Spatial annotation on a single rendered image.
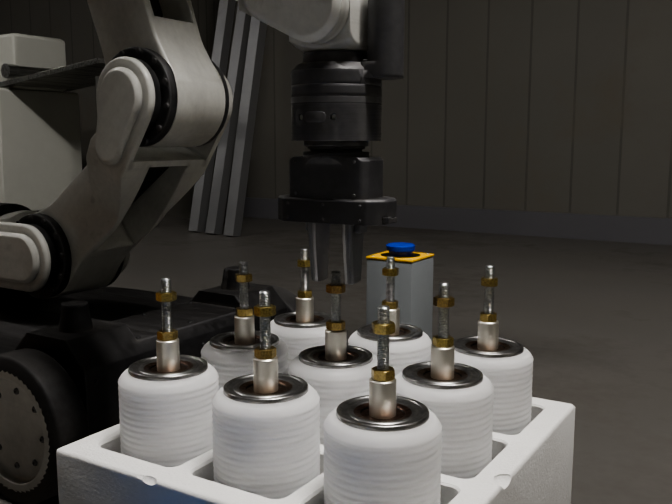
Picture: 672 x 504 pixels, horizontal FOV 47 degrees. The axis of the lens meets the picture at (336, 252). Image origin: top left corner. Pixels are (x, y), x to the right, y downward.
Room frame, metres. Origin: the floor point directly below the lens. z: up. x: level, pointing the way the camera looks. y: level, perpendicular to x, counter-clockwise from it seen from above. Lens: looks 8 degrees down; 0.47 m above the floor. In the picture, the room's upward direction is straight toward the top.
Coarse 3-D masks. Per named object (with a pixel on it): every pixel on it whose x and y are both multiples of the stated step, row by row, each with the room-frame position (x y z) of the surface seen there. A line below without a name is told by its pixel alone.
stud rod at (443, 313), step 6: (444, 282) 0.70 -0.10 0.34; (444, 288) 0.69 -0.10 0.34; (444, 294) 0.69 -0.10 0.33; (438, 312) 0.70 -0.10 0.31; (444, 312) 0.69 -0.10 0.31; (438, 318) 0.70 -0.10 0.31; (444, 318) 0.69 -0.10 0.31; (438, 324) 0.70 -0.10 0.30; (444, 324) 0.69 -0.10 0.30; (438, 330) 0.70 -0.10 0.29; (444, 330) 0.69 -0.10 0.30; (438, 336) 0.70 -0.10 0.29; (444, 336) 0.69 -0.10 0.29
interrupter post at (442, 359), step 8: (432, 344) 0.70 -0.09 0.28; (432, 352) 0.69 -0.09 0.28; (440, 352) 0.69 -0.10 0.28; (448, 352) 0.69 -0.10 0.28; (432, 360) 0.69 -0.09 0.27; (440, 360) 0.69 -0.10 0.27; (448, 360) 0.69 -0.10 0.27; (432, 368) 0.69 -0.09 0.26; (440, 368) 0.69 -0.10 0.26; (448, 368) 0.69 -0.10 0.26; (432, 376) 0.69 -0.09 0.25; (440, 376) 0.69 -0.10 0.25; (448, 376) 0.69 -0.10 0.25
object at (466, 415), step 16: (400, 384) 0.68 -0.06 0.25; (480, 384) 0.68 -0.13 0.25; (416, 400) 0.66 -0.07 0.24; (432, 400) 0.65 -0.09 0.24; (448, 400) 0.65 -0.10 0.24; (464, 400) 0.65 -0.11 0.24; (480, 400) 0.66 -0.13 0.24; (448, 416) 0.65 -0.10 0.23; (464, 416) 0.65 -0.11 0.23; (480, 416) 0.66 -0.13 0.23; (448, 432) 0.65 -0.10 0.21; (464, 432) 0.65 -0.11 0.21; (480, 432) 0.66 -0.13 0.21; (448, 448) 0.65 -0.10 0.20; (464, 448) 0.65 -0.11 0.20; (480, 448) 0.66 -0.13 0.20; (448, 464) 0.65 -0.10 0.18; (464, 464) 0.65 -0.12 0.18; (480, 464) 0.66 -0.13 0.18
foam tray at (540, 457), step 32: (544, 416) 0.78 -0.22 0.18; (64, 448) 0.70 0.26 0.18; (96, 448) 0.70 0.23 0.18; (320, 448) 0.70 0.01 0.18; (512, 448) 0.70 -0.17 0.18; (544, 448) 0.72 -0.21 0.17; (64, 480) 0.69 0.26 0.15; (96, 480) 0.67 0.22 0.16; (128, 480) 0.65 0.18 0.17; (160, 480) 0.63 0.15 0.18; (192, 480) 0.63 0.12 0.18; (320, 480) 0.63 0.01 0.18; (448, 480) 0.63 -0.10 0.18; (480, 480) 0.63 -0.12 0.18; (512, 480) 0.64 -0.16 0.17; (544, 480) 0.73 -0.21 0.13
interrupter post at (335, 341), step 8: (328, 336) 0.75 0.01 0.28; (336, 336) 0.75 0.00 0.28; (344, 336) 0.75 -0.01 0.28; (328, 344) 0.75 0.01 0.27; (336, 344) 0.75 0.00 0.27; (344, 344) 0.75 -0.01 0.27; (328, 352) 0.75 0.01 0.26; (336, 352) 0.75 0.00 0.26; (344, 352) 0.75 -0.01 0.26; (336, 360) 0.75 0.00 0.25
